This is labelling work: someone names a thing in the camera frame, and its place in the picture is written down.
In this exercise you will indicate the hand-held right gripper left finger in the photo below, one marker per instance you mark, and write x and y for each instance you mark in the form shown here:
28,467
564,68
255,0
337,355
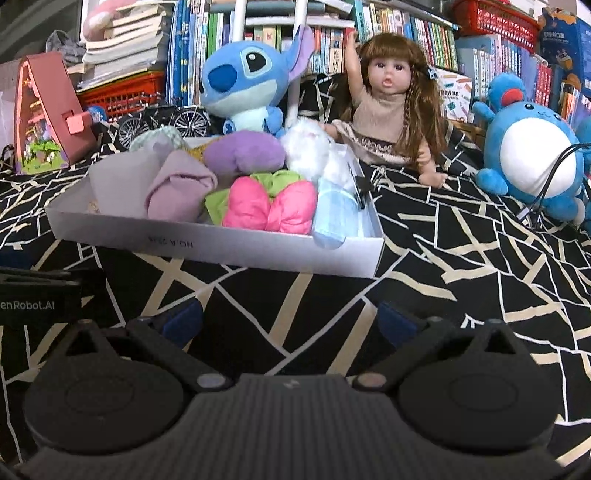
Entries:
180,321

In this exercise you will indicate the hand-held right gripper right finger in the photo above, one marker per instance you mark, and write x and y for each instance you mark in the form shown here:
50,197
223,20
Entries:
397,325

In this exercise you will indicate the white cardboard box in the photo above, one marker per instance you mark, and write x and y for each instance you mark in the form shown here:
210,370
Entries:
231,254

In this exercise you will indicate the blue face mask pack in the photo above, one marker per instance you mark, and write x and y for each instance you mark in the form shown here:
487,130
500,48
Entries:
337,217

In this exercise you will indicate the pink towel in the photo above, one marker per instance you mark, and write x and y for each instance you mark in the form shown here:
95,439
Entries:
182,189

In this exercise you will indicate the pink and green plush bow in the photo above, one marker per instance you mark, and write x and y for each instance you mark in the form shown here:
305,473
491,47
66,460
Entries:
268,207

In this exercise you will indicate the yellow sequined plush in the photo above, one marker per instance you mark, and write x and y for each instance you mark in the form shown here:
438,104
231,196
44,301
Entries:
199,151

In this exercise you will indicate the purple fluffy plush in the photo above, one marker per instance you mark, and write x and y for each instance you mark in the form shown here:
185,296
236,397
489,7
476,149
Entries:
244,152

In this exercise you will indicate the green and white knitted cloth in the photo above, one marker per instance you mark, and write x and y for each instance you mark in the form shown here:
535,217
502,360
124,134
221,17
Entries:
159,137

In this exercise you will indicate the white fluffy plush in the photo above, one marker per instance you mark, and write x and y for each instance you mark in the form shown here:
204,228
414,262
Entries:
309,147

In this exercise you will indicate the black patterned blanket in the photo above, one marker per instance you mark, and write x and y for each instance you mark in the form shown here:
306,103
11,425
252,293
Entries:
461,277

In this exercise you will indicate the black clip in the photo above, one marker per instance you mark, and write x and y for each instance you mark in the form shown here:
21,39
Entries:
362,184

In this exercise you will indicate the small blue round toy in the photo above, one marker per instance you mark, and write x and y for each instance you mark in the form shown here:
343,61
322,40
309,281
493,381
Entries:
96,113

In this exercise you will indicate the black miniature bicycle model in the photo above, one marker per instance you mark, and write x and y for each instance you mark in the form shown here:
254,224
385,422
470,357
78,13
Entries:
191,121

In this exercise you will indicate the pink triangular dollhouse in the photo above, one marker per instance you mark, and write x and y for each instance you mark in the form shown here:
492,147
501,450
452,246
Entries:
51,92

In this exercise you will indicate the wooden box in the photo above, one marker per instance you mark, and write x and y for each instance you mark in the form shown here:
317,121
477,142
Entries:
468,134

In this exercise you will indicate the brown-haired baby doll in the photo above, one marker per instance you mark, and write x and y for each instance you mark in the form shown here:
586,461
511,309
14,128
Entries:
383,110

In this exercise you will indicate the round blue mouse plush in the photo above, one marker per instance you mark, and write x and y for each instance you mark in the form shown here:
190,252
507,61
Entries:
531,157

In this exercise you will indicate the red plastic basket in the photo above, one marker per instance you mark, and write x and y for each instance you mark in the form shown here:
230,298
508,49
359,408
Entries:
494,23
124,97

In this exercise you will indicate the white printed label box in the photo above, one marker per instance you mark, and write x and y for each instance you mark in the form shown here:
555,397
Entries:
455,94

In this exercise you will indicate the grey cloth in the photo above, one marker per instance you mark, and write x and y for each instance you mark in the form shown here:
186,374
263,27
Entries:
64,46

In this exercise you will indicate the blue alien plush toy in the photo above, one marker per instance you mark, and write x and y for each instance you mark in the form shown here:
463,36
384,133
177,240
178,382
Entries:
244,78

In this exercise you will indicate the row of standing books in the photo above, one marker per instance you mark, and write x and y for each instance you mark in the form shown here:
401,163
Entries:
184,55

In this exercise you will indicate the stack of lying books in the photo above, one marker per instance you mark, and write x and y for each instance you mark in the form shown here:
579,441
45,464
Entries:
124,41

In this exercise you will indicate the pink and white plush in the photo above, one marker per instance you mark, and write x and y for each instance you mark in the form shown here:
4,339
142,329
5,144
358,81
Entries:
97,23

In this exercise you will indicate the pile of flat notebooks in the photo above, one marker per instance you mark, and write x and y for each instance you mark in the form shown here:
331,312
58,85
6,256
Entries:
272,21

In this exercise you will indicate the blue printed carton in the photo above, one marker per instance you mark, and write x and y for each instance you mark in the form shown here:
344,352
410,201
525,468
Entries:
561,50

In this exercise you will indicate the white plastic pipe frame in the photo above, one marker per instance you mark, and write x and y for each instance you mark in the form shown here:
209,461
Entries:
293,101

